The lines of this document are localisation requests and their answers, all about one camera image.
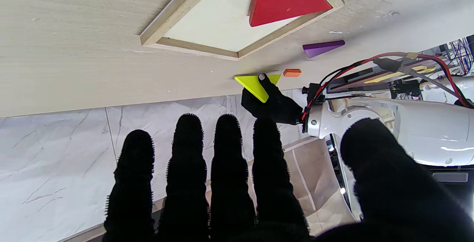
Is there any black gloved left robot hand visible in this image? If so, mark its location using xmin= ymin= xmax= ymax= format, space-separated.
xmin=241 ymin=73 xmax=304 ymax=125

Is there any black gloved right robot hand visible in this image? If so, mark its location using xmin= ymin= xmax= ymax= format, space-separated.
xmin=103 ymin=113 xmax=474 ymax=242

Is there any yellow large tangram triangle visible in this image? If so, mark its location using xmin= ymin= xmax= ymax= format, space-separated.
xmin=234 ymin=74 xmax=282 ymax=103

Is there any square wooden tangram tray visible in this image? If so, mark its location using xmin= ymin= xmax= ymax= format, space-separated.
xmin=140 ymin=0 xmax=345 ymax=61

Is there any purple tangram triangle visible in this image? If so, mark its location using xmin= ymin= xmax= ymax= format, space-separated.
xmin=303 ymin=40 xmax=346 ymax=59

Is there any marble print backdrop sheet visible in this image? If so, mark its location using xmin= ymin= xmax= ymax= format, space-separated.
xmin=0 ymin=88 xmax=308 ymax=242

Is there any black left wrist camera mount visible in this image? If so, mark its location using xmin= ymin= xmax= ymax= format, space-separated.
xmin=301 ymin=82 xmax=327 ymax=106

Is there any red black left hand cable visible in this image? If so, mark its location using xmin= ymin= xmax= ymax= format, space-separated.
xmin=302 ymin=51 xmax=474 ymax=122

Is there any grey left camera cable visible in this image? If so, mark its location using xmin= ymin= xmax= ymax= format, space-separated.
xmin=373 ymin=57 xmax=464 ymax=99

